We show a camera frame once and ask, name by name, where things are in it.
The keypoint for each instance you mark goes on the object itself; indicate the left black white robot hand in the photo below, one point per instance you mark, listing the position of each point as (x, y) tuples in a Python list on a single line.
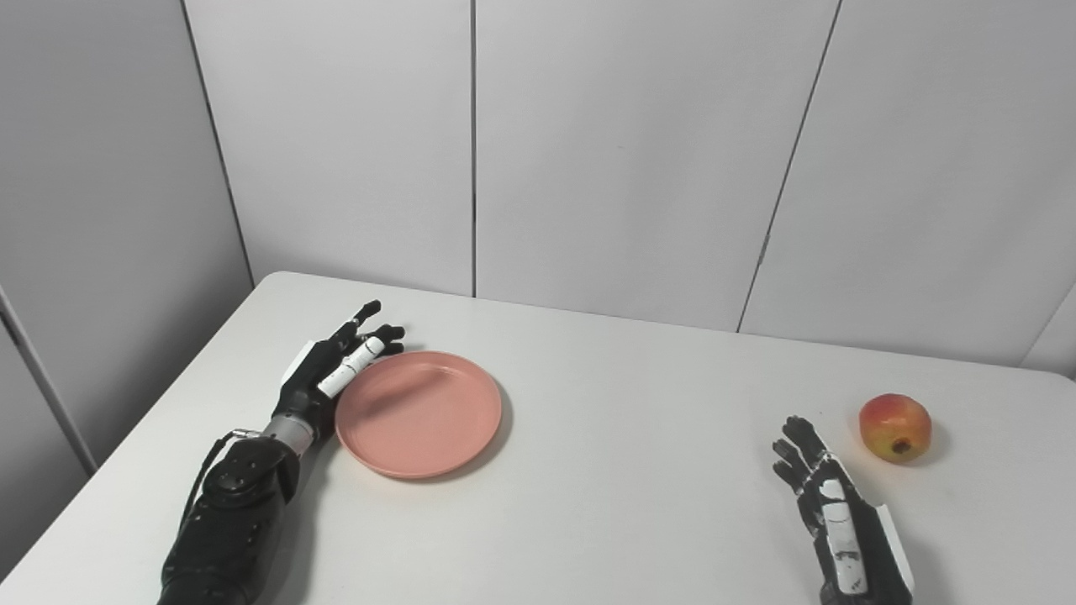
[(315, 378)]

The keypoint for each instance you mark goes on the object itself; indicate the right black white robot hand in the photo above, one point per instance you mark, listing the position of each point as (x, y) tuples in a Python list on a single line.
[(849, 529)]

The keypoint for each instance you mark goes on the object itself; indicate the pink round plate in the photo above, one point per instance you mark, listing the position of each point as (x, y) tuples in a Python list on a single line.
[(420, 416)]

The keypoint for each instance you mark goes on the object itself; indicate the red yellow apple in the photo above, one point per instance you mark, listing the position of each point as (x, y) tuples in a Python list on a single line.
[(893, 424)]

